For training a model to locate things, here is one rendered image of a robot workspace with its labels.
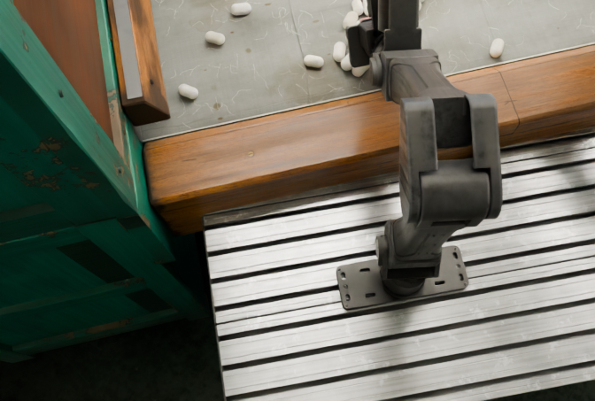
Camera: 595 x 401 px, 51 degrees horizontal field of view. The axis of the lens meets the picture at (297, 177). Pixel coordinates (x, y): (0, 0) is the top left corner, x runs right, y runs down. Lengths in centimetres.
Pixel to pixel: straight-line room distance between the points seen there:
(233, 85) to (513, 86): 45
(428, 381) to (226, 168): 44
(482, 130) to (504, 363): 48
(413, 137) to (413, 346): 46
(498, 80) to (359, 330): 46
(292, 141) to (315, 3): 28
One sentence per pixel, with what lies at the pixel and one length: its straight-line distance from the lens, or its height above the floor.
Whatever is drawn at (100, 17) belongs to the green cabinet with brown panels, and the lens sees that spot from 102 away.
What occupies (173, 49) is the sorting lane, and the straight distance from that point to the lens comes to 112.
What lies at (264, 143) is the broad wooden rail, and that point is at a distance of 98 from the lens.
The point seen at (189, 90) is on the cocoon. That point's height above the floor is 76.
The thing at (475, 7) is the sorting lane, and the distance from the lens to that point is 117.
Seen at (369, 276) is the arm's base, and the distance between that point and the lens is 100.
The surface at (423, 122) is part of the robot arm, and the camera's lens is 62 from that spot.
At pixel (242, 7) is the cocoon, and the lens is 112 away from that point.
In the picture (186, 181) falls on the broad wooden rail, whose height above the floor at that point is 76.
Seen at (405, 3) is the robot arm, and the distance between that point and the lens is 87.
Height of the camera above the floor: 166
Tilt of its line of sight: 68 degrees down
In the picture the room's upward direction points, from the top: 4 degrees counter-clockwise
